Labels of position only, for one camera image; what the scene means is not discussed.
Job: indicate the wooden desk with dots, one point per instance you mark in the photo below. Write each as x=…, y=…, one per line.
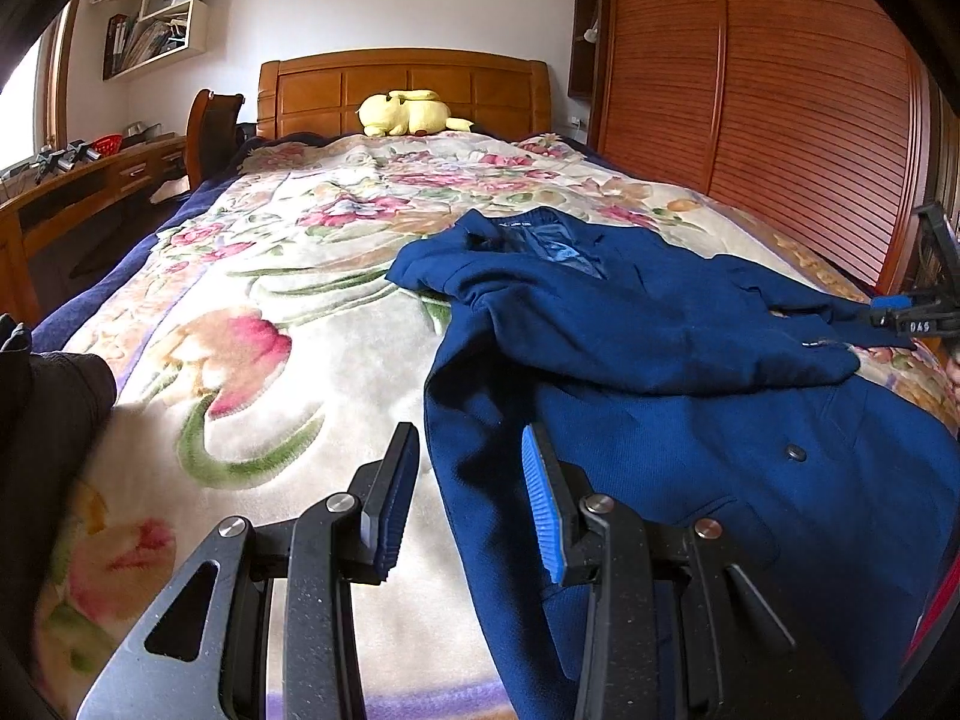
x=97, y=180

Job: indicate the floral blanket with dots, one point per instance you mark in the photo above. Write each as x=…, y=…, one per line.
x=300, y=315

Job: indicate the wooden bed headboard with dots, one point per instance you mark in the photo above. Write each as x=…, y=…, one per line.
x=450, y=82

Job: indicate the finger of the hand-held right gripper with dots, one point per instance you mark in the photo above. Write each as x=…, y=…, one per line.
x=946, y=255
x=892, y=311

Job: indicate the wooden slatted wardrobe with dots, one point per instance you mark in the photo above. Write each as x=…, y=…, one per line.
x=787, y=105

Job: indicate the blue suit jacket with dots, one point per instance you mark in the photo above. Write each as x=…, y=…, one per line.
x=637, y=330

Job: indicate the wooden open shelf niche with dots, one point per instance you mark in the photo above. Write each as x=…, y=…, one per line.
x=586, y=22

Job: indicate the white wall shelf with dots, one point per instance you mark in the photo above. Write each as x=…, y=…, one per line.
x=161, y=22

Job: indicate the dark blue bed sheet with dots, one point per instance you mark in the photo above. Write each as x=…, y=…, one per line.
x=150, y=240

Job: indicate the wooden chair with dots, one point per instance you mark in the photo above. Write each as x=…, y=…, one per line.
x=206, y=127

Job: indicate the yellow plush toy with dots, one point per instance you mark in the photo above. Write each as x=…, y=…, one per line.
x=409, y=114

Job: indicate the black gadgets on desk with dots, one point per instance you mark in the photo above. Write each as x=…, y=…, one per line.
x=67, y=157

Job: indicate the person's dark clothing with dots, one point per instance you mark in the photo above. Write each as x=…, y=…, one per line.
x=45, y=465

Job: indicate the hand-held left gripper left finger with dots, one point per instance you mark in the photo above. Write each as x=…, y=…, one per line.
x=397, y=517

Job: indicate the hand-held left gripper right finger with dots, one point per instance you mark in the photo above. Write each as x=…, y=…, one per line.
x=544, y=510

